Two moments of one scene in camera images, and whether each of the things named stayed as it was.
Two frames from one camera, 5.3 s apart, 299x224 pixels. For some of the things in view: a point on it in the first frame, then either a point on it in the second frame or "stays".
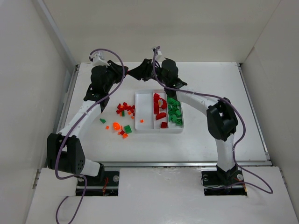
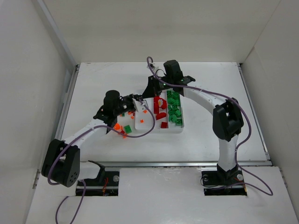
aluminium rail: (180, 164) stays
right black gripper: (145, 70) → (150, 87)
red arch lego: (160, 115) stays
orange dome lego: (116, 126) stays
